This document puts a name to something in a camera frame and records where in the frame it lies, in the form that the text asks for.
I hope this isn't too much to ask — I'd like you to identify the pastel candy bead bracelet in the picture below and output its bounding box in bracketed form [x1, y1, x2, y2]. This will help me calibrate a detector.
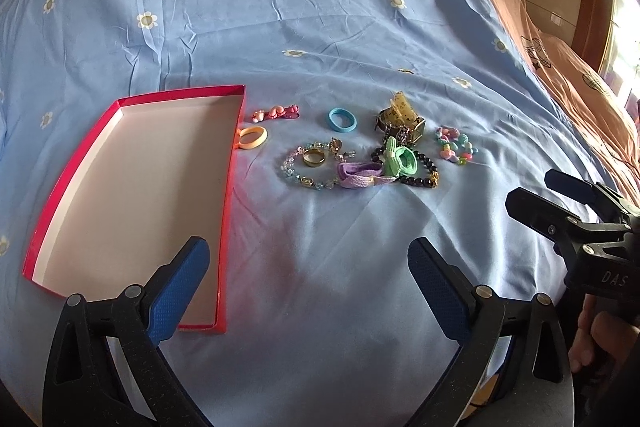
[433, 124, 481, 167]

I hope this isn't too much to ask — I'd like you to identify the green hair tie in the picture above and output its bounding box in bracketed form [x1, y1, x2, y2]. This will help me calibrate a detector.
[380, 135, 420, 178]

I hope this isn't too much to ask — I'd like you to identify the gold wrist watch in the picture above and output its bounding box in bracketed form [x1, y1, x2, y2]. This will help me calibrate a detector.
[375, 107, 425, 146]

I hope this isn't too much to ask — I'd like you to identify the yellow floral claw clip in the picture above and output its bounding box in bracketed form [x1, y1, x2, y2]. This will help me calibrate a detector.
[390, 91, 418, 127]

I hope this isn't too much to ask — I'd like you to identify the black bead bracelet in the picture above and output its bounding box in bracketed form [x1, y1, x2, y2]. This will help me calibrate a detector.
[370, 145, 442, 190]

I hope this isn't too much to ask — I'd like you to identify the purple hair tie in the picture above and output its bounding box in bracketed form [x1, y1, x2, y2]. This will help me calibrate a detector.
[336, 159, 396, 191]

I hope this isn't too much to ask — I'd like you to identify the crystal bead bracelet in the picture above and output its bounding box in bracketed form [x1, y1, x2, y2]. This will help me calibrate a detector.
[280, 136, 357, 192]

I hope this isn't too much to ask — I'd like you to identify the pink cartoon hair clip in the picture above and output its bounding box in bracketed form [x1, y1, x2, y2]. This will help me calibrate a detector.
[250, 104, 300, 124]

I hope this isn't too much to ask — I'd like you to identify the person's right hand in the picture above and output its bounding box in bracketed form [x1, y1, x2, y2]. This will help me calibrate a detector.
[568, 295, 639, 373]

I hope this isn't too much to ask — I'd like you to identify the red shallow box tray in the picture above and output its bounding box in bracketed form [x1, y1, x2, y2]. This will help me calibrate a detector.
[23, 86, 245, 333]

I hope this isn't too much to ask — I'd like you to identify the blue floral bed sheet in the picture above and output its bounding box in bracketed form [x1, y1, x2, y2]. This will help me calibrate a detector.
[1, 0, 610, 426]

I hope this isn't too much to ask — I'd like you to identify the blue hair tie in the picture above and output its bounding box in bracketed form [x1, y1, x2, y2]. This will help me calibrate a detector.
[326, 107, 359, 134]

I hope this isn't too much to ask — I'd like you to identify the yellow hair tie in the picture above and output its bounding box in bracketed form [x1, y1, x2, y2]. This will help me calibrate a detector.
[236, 124, 269, 152]

